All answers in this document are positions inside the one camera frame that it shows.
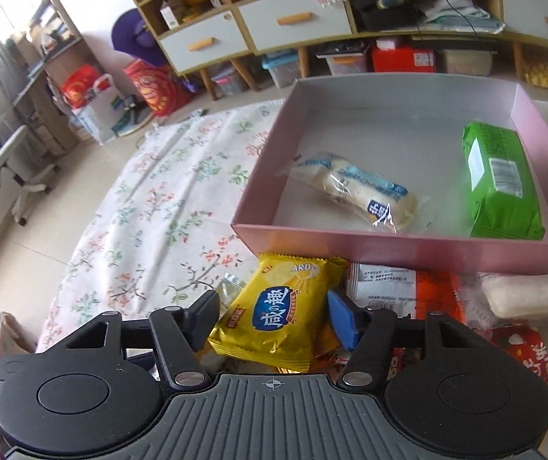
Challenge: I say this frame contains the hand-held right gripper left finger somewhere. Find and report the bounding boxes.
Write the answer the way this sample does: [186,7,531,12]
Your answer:
[51,291,220,392]

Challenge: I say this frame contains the clear bin black top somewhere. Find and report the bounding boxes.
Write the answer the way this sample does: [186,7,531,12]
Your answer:
[317,42,371,77]

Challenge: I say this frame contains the small clear snack packet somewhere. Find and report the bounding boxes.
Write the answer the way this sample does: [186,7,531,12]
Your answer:
[216,273,253,310]

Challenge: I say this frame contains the grey office chair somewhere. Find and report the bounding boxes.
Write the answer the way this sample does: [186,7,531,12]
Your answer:
[0,114,60,227]

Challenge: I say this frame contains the red cardboard box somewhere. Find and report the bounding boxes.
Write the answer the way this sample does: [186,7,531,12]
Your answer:
[371,41,441,76]

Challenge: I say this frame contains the clear packet white rice cake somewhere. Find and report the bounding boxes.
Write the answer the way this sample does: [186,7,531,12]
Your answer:
[477,272,548,320]

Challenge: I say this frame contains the red fabric bag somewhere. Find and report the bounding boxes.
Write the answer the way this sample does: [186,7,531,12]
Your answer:
[124,57,194,118]

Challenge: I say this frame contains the black bag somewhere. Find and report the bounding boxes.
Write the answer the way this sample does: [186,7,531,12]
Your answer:
[349,0,429,33]

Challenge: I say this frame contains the purple hat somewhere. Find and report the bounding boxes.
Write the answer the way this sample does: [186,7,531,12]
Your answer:
[112,8,170,69]

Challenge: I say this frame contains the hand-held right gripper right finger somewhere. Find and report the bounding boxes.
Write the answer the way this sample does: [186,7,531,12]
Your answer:
[326,289,499,389]

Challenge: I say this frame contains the red gift bag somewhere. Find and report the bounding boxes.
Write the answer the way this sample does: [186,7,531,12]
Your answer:
[60,64,103,109]

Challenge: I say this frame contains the red snack packet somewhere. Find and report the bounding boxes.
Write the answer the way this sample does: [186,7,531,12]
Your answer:
[492,323,548,385]

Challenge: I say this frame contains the white shopping bag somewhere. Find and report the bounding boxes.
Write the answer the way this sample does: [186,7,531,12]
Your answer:
[71,74,132,145]

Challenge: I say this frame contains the green snack packet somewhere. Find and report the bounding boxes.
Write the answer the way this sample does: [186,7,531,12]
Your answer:
[462,121,546,241]

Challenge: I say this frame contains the white and orange snack packet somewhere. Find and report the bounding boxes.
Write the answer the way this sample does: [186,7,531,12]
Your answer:
[348,263,469,323]

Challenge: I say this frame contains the clear bin blue lid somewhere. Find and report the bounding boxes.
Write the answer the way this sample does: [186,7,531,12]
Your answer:
[261,50,304,90]

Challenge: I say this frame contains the small clear storage bin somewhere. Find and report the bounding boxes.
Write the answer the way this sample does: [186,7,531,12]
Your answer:
[209,64,252,99]

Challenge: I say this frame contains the yellow snack packet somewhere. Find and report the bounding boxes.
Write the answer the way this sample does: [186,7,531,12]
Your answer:
[207,252,349,373]

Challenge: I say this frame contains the wooden desk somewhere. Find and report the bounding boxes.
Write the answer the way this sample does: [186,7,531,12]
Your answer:
[11,33,93,154]

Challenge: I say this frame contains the wooden cabinet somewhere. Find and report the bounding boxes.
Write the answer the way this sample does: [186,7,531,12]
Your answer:
[118,0,548,101]

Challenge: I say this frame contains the clear wrapped cream bread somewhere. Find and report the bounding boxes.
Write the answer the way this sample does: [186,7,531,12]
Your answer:
[278,152,430,233]

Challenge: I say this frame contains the pink cardboard box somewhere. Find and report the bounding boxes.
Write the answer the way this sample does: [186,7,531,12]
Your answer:
[230,78,548,275]

